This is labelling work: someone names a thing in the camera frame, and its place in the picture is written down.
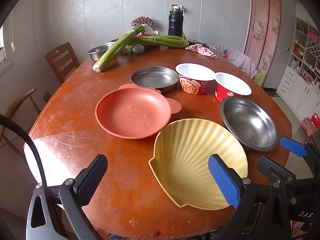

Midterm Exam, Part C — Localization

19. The pink child chair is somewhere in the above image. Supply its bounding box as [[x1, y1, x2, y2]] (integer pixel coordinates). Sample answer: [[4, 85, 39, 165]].
[[296, 117, 314, 140]]

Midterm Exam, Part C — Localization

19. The orange bear-shaped plate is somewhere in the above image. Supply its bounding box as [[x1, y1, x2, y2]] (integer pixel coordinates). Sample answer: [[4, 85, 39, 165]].
[[95, 84, 182, 139]]

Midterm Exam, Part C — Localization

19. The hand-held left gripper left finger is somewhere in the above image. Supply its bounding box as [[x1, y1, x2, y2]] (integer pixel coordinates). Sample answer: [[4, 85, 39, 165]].
[[26, 154, 108, 240]]

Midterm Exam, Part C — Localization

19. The wooden slatted chair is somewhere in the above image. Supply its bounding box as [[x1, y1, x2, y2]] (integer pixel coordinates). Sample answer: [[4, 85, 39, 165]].
[[45, 42, 80, 84]]

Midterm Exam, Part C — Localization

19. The steel pan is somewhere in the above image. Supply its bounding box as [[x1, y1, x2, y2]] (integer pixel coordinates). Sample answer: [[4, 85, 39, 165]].
[[130, 66, 179, 93]]

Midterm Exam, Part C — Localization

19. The long celery bunch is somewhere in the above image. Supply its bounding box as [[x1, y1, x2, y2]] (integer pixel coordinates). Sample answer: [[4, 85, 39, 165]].
[[92, 24, 147, 73]]

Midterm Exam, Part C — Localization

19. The small steel bowl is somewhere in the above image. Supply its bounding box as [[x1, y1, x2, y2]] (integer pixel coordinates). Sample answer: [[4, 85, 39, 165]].
[[87, 45, 114, 62]]

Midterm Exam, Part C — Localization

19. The white window frame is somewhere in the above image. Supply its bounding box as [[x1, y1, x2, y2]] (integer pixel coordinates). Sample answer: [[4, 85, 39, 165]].
[[0, 22, 13, 80]]

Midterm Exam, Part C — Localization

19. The white shelf cabinet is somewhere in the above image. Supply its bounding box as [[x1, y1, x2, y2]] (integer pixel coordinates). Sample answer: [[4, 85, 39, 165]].
[[276, 4, 320, 122]]

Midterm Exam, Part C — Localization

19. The dark seat wooden chair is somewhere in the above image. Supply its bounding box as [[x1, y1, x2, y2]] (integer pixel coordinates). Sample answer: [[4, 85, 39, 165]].
[[0, 88, 42, 155]]

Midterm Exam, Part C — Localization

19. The red child stool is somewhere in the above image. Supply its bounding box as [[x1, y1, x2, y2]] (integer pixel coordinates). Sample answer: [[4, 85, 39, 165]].
[[309, 112, 320, 137]]

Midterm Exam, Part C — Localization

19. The pink cartoon wardrobe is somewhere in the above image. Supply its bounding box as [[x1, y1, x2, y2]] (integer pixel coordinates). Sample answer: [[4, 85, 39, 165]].
[[243, 0, 282, 79]]

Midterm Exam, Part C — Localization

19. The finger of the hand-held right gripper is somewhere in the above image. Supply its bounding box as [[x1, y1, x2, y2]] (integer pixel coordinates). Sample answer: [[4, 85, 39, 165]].
[[279, 136, 320, 173], [256, 156, 297, 181]]

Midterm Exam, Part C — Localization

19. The large red noodle bowl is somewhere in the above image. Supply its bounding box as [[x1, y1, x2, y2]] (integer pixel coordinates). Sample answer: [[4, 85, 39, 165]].
[[175, 63, 216, 95]]

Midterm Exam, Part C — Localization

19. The wide steel bowl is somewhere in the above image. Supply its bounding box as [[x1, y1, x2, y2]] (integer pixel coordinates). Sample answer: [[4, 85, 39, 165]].
[[219, 97, 279, 152]]

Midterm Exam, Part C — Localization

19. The black thermos bottle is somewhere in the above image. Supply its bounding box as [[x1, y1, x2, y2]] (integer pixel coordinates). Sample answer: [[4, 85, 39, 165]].
[[168, 5, 184, 38]]

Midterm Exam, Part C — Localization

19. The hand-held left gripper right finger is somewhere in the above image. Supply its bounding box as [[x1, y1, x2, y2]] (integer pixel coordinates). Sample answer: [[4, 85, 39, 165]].
[[208, 154, 293, 240]]

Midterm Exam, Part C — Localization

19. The yellow shell-shaped plate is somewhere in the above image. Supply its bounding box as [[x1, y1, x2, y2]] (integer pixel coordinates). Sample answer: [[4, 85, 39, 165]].
[[148, 118, 248, 210]]

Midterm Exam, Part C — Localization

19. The small red noodle bowl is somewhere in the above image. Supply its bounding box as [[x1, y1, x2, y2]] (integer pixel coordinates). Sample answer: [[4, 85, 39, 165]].
[[214, 72, 252, 103]]

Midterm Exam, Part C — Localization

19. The pink cloth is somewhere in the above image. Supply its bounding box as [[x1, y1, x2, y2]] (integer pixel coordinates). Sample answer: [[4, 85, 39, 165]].
[[185, 43, 218, 60]]

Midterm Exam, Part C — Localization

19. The black cable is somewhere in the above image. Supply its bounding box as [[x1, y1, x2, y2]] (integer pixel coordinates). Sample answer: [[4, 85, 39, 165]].
[[0, 114, 48, 188]]

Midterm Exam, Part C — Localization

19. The wrapped celery bunch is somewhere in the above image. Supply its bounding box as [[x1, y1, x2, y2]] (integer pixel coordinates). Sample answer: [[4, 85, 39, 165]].
[[130, 35, 189, 48]]

